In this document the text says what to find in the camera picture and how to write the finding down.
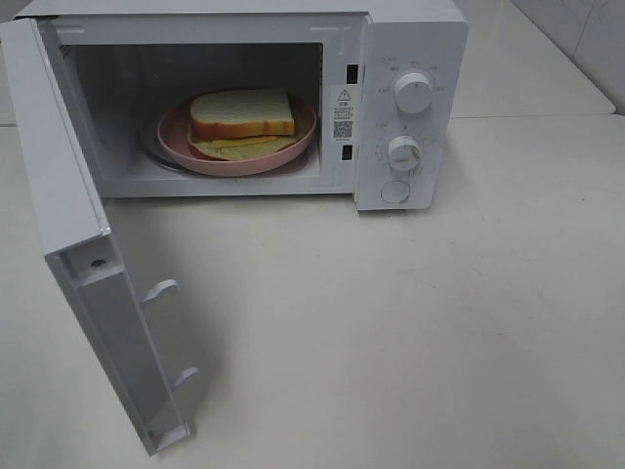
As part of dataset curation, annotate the toast sandwich with cheese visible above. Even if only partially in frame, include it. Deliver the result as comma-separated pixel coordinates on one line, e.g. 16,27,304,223
187,88,307,161

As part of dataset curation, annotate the pink round plate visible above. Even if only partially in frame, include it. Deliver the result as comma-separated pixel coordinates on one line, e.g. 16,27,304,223
157,96,317,178

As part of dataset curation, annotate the white microwave door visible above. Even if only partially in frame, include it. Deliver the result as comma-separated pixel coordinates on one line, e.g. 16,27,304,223
1,19,192,454

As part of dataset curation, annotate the white lower microwave knob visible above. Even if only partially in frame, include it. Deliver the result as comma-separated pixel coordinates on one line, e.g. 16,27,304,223
388,136,421,172

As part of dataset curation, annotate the white microwave knob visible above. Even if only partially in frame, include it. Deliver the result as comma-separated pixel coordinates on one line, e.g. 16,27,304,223
393,71,434,114
388,136,421,172

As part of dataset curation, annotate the white warning label sticker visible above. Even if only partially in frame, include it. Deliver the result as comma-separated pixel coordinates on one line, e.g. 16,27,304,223
330,86,357,142

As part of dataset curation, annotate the white microwave oven body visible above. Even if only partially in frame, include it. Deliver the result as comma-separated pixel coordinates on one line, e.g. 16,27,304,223
1,1,469,210

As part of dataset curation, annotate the white upper microwave knob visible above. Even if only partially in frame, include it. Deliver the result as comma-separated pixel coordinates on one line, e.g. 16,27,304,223
393,71,434,114

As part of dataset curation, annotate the glass microwave turntable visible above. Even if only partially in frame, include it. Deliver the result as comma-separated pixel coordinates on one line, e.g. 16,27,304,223
139,121,320,178

